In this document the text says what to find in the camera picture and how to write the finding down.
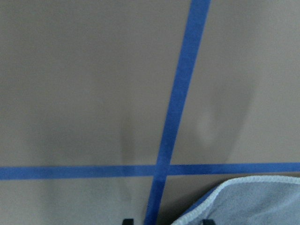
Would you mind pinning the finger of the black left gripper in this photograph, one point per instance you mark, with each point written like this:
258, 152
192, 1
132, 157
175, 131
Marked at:
207, 221
128, 221

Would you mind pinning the grey blue towel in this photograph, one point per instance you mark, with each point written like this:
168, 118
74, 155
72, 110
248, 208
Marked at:
250, 200

